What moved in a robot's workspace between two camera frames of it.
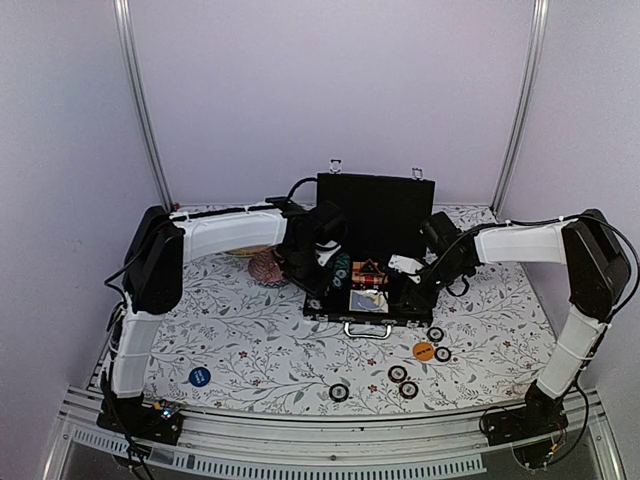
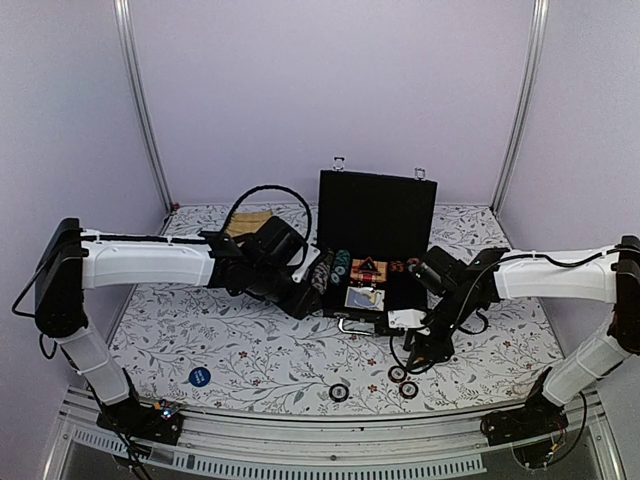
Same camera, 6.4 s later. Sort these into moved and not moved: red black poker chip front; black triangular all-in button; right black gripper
Moved: right black gripper
Not moved: black triangular all-in button; red black poker chip front
